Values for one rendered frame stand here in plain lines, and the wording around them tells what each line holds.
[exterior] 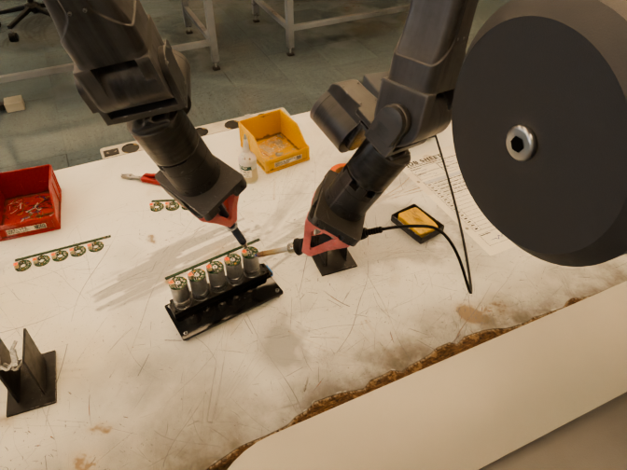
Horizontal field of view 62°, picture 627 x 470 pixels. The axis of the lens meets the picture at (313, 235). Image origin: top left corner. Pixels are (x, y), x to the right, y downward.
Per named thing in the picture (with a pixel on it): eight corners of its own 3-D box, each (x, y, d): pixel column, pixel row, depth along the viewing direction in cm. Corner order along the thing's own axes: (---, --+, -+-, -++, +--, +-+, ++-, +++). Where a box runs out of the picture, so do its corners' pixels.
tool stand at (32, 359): (20, 414, 69) (-13, 422, 59) (6, 341, 71) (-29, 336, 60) (65, 400, 71) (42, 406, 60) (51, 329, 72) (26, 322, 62)
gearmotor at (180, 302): (195, 308, 76) (189, 284, 72) (179, 315, 75) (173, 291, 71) (188, 297, 77) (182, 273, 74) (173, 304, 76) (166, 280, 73)
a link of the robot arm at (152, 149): (118, 135, 50) (174, 119, 50) (122, 88, 54) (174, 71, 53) (154, 178, 56) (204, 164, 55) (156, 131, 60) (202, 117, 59)
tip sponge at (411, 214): (443, 231, 90) (445, 225, 89) (420, 244, 88) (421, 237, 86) (412, 209, 94) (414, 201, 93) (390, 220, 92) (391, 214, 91)
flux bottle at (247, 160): (238, 175, 102) (233, 131, 95) (255, 172, 103) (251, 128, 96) (243, 186, 99) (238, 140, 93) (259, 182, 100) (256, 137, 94)
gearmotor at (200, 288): (213, 299, 77) (208, 276, 74) (197, 307, 76) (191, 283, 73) (205, 289, 79) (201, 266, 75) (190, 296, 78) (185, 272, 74)
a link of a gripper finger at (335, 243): (280, 253, 70) (313, 210, 64) (292, 219, 75) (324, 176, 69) (324, 276, 72) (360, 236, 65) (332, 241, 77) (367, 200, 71)
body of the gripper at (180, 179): (198, 149, 66) (170, 108, 60) (250, 186, 61) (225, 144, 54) (160, 185, 64) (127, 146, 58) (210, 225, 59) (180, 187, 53)
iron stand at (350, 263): (315, 281, 86) (329, 269, 77) (300, 231, 88) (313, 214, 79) (350, 270, 88) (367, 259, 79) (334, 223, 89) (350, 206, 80)
